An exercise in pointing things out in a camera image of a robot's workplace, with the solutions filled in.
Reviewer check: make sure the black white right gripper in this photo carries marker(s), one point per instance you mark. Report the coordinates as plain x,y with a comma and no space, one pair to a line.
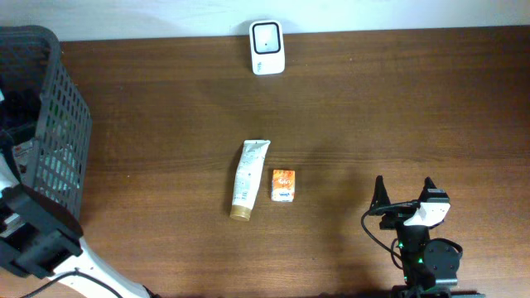
379,197

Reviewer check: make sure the grey plastic mesh basket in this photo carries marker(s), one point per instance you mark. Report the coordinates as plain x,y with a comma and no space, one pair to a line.
31,60

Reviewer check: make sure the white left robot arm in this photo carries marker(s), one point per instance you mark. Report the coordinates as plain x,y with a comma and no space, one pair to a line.
41,238

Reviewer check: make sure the white cream tube gold cap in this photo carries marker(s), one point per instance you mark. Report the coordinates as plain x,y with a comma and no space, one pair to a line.
248,178

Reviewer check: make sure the green white tape package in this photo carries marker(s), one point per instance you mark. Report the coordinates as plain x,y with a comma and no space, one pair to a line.
21,155

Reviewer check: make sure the small orange carton box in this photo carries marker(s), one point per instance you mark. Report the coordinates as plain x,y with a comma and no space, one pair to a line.
283,186

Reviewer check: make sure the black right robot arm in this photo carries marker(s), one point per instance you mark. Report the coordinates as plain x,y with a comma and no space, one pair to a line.
429,265

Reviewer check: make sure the white barcode scanner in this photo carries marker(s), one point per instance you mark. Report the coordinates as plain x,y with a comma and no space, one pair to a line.
267,47

